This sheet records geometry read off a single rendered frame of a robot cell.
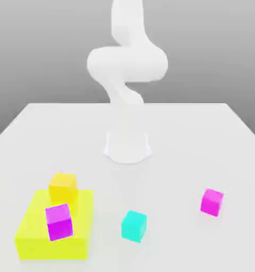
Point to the small orange-yellow cube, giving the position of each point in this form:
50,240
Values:
62,190

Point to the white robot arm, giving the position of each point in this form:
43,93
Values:
127,63

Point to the small magenta cube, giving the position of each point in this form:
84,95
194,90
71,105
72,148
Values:
210,204
59,225

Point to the large yellow box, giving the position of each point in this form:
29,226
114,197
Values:
34,244

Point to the small cyan cube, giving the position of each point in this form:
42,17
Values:
132,227

